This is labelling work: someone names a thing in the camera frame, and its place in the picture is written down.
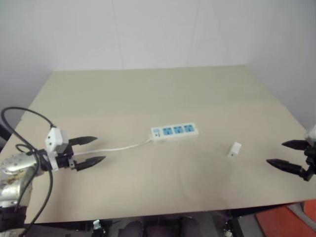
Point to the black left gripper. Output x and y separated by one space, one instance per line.
64 159

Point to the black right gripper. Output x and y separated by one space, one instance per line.
310 163

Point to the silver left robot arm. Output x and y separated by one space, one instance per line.
14 164

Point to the white plug adapter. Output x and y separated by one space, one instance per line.
233 150

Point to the white power strip blue sockets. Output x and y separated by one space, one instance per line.
174 133

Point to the orange object under table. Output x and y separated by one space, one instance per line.
287 221

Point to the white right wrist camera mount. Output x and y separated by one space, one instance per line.
311 134

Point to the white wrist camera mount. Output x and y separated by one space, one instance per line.
53 139
311 134

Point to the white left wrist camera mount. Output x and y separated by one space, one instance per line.
53 139

